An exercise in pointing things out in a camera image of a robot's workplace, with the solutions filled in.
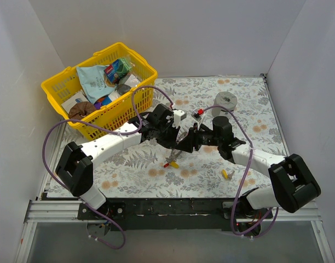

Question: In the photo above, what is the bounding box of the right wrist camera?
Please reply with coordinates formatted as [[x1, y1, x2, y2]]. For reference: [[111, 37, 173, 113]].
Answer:
[[191, 109, 205, 124]]

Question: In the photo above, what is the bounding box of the grey tape roll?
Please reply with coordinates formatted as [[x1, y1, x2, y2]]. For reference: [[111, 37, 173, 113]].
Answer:
[[212, 92, 238, 117]]

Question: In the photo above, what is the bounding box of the aluminium frame rail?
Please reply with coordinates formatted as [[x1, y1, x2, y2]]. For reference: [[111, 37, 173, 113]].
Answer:
[[24, 199, 321, 223]]

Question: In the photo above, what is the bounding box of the white card box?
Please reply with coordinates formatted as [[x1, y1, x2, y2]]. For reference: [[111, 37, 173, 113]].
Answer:
[[61, 91, 88, 113]]

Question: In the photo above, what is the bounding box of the yellow key tag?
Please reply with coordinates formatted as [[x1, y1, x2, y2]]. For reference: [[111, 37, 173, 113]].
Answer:
[[170, 162, 179, 169]]

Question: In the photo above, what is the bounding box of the brown round pastry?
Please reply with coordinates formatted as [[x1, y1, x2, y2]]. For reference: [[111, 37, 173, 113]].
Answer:
[[68, 101, 97, 120]]

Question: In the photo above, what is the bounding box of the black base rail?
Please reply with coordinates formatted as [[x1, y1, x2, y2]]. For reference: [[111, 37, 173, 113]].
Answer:
[[77, 197, 274, 232]]

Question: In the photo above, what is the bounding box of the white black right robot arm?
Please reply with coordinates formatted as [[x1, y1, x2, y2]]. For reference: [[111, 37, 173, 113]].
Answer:
[[175, 116, 321, 218]]

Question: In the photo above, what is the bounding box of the blue green sponge pack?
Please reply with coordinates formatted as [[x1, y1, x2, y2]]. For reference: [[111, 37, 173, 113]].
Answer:
[[104, 58, 131, 83]]

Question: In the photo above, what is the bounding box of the yellow plastic basket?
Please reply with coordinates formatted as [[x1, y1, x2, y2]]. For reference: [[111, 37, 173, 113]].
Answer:
[[41, 42, 158, 130]]

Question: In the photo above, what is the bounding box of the yellow headed loose key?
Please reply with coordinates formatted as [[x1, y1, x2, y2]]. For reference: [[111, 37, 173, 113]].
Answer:
[[221, 169, 235, 181]]

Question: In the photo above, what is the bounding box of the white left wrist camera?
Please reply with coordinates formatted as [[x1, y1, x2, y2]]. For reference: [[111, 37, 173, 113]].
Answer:
[[172, 109, 187, 128]]

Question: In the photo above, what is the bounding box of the light blue chips bag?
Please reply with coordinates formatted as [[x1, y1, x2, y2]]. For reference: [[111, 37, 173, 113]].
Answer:
[[76, 65, 116, 104]]

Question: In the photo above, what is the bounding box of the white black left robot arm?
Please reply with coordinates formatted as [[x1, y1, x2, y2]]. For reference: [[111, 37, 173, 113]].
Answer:
[[55, 104, 187, 219]]

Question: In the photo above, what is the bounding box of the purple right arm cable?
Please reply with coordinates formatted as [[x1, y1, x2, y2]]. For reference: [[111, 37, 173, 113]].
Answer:
[[201, 106, 279, 238]]

